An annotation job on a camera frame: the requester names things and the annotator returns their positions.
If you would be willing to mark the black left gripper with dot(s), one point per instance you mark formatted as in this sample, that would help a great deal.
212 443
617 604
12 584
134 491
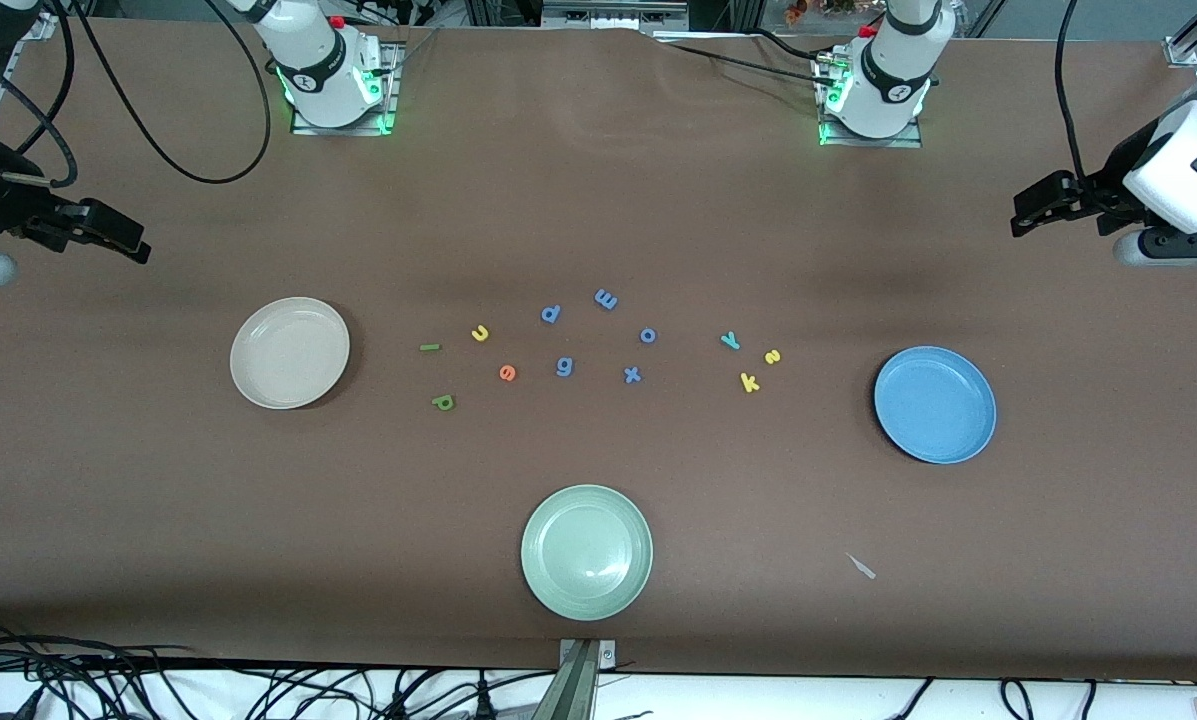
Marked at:
1108 192

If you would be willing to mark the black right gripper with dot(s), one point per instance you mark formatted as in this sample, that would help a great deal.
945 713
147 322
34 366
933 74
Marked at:
0 203

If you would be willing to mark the teal foam letter y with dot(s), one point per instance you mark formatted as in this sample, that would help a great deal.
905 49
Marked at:
731 342

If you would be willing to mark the yellow foam letter k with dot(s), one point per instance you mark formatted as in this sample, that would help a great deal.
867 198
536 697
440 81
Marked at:
748 382

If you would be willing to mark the green foam letter p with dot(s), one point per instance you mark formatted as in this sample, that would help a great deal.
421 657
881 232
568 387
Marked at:
438 405

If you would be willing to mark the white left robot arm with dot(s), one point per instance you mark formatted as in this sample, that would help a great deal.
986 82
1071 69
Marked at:
893 80

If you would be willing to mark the beige round plate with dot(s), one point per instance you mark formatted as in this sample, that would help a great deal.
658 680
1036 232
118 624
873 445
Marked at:
288 352

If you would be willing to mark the blue round plate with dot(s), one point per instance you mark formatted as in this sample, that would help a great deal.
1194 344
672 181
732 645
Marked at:
935 405

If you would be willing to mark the small white paper scrap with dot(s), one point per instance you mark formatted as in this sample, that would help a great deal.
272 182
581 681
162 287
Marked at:
863 568

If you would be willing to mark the blue foam letter d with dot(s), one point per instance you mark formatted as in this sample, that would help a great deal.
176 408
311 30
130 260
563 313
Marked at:
546 319

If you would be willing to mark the blue foam letter m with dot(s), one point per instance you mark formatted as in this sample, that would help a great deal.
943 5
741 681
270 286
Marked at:
606 299

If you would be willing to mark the blue foam letter g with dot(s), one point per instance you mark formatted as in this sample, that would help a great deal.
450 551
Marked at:
561 371

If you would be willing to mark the grey metal box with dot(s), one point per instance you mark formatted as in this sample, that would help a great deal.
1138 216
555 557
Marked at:
613 15

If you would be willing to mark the pale green round plate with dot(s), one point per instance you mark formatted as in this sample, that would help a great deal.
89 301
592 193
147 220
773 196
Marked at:
586 552

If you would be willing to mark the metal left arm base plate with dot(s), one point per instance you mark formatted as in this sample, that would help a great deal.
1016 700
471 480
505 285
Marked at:
873 142

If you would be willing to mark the aluminium corner bracket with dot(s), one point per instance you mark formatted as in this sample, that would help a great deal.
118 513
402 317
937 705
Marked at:
43 28
1183 52

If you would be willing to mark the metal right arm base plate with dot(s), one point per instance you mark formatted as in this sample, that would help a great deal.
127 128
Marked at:
343 130

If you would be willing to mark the grey metal camera pole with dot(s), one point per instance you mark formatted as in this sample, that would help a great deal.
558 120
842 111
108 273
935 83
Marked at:
578 690

